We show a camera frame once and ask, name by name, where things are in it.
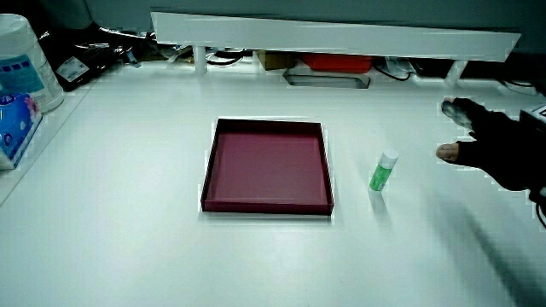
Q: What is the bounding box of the brown cardboard box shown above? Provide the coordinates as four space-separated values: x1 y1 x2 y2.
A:
257 49 299 72

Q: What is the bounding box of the dark red shallow box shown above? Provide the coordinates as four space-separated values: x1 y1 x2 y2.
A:
200 118 335 217

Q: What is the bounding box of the green white glue stick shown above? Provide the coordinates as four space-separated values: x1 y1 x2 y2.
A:
368 148 399 194

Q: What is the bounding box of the blue tissue pack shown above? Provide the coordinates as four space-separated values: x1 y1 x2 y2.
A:
0 93 44 171

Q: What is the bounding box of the white monitor riser shelf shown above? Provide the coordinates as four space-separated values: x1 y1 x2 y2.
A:
150 11 522 88

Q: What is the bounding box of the person's right hand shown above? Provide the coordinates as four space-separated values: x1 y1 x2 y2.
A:
435 96 546 206

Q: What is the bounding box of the white wet wipes canister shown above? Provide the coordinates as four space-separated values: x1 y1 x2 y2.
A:
0 13 66 114

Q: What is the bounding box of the black bag with white label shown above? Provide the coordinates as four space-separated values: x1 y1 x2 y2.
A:
38 23 129 93

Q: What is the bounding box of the black cable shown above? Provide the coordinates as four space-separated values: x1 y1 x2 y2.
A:
374 63 415 82

